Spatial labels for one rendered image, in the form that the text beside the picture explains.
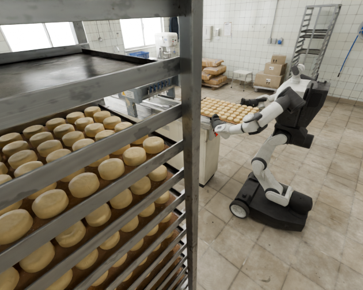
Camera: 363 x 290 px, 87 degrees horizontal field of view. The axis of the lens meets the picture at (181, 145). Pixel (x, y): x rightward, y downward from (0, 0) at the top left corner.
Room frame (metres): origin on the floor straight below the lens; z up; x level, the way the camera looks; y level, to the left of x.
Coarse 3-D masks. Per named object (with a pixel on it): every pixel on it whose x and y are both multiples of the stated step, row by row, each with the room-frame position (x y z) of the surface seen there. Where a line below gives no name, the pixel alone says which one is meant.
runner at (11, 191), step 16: (160, 112) 0.34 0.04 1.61; (176, 112) 0.36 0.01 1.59; (128, 128) 0.28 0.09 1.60; (144, 128) 0.30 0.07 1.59; (96, 144) 0.24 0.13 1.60; (112, 144) 0.26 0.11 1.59; (64, 160) 0.20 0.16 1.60; (80, 160) 0.22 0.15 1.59; (96, 160) 0.23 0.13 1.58; (32, 176) 0.18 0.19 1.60; (48, 176) 0.19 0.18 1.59; (64, 176) 0.20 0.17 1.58; (0, 192) 0.15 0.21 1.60; (16, 192) 0.16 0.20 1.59; (32, 192) 0.17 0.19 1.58; (0, 208) 0.15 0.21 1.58
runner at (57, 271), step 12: (168, 180) 0.34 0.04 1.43; (156, 192) 0.31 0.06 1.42; (144, 204) 0.28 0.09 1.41; (120, 216) 0.24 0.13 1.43; (132, 216) 0.25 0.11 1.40; (108, 228) 0.22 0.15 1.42; (96, 240) 0.20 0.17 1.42; (84, 252) 0.18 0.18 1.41; (60, 264) 0.15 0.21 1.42; (72, 264) 0.16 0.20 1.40; (48, 276) 0.14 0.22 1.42; (60, 276) 0.15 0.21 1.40; (36, 288) 0.13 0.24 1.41
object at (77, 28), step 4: (72, 24) 0.67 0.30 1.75; (76, 24) 0.67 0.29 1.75; (80, 24) 0.68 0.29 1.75; (72, 28) 0.67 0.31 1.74; (76, 28) 0.67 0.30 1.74; (80, 28) 0.68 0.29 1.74; (72, 32) 0.68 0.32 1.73; (76, 32) 0.67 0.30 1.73; (80, 32) 0.68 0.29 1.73; (84, 32) 0.68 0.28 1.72; (76, 36) 0.67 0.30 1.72; (80, 36) 0.67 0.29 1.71; (84, 36) 0.68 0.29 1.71; (76, 40) 0.67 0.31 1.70; (80, 40) 0.67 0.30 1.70; (84, 40) 0.68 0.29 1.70
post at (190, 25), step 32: (192, 0) 0.35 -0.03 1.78; (192, 32) 0.35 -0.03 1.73; (192, 64) 0.35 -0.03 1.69; (192, 96) 0.35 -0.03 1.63; (192, 128) 0.35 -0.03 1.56; (192, 160) 0.35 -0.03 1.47; (192, 192) 0.35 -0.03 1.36; (192, 224) 0.35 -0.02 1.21; (192, 256) 0.35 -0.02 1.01; (192, 288) 0.35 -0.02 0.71
